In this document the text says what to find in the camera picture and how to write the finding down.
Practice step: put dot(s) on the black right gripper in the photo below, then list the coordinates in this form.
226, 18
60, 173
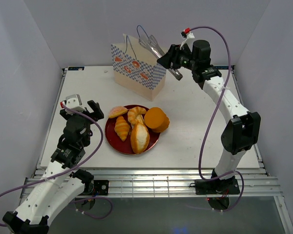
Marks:
166, 60

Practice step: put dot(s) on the metal serving tongs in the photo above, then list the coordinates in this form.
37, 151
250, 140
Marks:
151, 44

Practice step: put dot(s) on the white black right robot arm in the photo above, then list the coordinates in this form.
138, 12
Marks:
242, 129

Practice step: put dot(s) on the white topped oval bread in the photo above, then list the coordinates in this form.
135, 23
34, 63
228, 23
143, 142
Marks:
139, 138

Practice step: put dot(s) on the curved croissant bread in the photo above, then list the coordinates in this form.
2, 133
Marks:
134, 115

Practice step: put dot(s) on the right blue table label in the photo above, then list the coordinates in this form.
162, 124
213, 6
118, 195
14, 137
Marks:
222, 67

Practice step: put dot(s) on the red round plate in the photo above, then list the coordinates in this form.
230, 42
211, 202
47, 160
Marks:
113, 139

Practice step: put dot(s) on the blue table label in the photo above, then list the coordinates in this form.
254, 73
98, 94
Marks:
222, 67
76, 68

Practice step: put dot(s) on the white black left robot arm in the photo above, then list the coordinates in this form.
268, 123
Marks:
62, 181

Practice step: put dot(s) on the striped croissant bread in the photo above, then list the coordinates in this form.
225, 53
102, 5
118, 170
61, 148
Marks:
121, 128

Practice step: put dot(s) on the aluminium frame rail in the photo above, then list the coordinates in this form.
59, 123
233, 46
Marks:
175, 183

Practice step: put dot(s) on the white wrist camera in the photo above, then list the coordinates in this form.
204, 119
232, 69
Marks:
74, 102
188, 37

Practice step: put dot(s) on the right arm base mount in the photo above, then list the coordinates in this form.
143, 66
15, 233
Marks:
214, 187

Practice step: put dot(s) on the checkered paper bag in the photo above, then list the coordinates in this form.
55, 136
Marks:
136, 68

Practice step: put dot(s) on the round orange bun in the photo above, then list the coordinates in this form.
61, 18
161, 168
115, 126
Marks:
156, 120

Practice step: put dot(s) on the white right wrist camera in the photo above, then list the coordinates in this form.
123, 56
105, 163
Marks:
188, 37

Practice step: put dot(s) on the pink sugared bread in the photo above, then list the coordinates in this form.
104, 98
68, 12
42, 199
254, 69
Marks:
117, 111

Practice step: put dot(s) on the left blue table label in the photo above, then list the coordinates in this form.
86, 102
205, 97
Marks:
76, 68

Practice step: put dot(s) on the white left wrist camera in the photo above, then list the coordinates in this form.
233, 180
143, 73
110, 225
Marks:
74, 102

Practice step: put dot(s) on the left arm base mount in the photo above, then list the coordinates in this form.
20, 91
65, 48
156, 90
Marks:
96, 187

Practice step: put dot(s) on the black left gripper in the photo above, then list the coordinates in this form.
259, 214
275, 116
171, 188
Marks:
97, 113

